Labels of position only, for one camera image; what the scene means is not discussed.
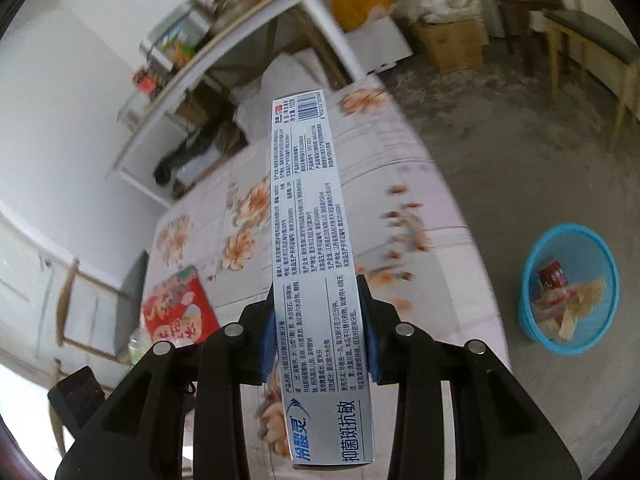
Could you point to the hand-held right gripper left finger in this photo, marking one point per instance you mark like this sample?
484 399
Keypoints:
267 350

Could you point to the blue white toothpaste box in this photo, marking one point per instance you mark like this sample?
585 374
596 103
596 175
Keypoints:
310 210

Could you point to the black clothes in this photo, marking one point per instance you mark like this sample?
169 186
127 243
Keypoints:
200 150

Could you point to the blue plastic bin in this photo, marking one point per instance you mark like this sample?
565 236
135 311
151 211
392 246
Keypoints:
590 260

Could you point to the green plastic bottle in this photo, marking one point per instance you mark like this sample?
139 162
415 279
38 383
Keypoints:
139 350

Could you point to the red snack packet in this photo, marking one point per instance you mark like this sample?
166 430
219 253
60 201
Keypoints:
180 310

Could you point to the floral tablecloth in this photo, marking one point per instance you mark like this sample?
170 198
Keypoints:
380 185

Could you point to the white desk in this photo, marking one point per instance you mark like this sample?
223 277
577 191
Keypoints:
240 35

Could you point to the wooden chair dark seat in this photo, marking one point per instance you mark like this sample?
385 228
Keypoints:
590 30
75 390
135 280

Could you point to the white storage box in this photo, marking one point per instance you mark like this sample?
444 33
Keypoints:
380 47

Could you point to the clear glass container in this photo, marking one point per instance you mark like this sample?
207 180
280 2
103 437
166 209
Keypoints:
132 110

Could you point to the cardboard box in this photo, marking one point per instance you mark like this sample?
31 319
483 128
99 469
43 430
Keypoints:
450 45

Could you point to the clear zip bag red stripe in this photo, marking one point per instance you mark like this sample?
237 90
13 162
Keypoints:
552 277

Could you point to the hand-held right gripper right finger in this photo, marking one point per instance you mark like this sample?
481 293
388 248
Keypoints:
372 350

